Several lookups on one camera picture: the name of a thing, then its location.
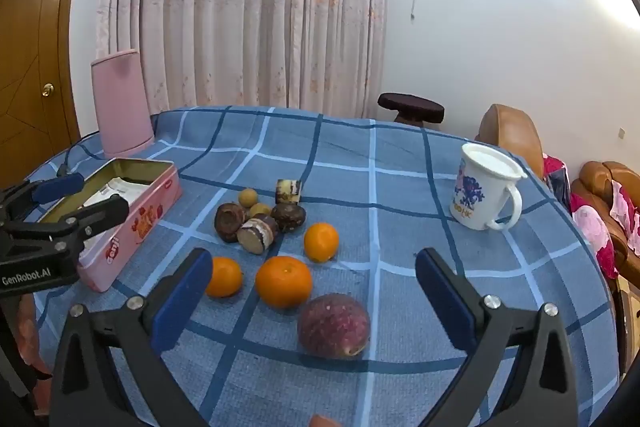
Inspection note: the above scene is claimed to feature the brown leather chair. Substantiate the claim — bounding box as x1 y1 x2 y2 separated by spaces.
475 104 545 180

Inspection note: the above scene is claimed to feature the pink floral curtain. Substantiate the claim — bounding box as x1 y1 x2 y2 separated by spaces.
95 0 388 120

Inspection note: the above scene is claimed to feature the white paper sheet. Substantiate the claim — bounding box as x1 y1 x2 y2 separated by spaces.
82 177 151 208

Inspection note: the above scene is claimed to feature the wooden door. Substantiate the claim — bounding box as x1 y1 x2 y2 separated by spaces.
0 0 96 190

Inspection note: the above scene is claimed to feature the blue checked tablecloth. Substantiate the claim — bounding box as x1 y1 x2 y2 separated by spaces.
20 106 623 427

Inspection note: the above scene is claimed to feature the pink floral blanket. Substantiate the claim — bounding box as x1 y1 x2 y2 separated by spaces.
542 154 640 278

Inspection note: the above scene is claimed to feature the pink tin box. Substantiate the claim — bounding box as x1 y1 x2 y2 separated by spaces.
39 158 182 293

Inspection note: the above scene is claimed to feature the cut water chestnut piece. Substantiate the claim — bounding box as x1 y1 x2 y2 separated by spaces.
275 179 304 204

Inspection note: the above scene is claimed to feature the brown leather sofa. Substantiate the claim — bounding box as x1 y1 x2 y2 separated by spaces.
570 161 640 288

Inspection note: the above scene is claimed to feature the pink tall container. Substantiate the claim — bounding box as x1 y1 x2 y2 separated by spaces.
91 49 155 159

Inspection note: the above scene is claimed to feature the orange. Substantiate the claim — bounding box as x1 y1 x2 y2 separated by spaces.
205 256 244 299
255 256 314 310
303 223 340 264

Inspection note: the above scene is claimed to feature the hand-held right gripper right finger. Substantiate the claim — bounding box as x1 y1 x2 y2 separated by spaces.
415 248 593 427

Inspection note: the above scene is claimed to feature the white printed mug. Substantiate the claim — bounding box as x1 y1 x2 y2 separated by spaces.
449 152 523 232

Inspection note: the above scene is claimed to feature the dark brown round stool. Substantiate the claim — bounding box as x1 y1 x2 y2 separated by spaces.
377 93 445 128

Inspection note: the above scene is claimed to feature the black cable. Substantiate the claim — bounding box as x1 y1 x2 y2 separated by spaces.
56 132 103 180

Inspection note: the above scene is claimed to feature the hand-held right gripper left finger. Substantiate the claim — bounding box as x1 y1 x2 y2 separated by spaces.
49 248 215 427

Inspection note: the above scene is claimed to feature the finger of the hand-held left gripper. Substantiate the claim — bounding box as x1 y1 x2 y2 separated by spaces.
37 195 131 260
0 173 86 222

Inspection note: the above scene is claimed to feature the white mug lid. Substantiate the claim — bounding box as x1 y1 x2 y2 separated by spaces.
461 143 528 182

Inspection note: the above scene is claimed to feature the purple passion fruit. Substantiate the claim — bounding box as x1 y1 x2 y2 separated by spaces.
297 293 372 360

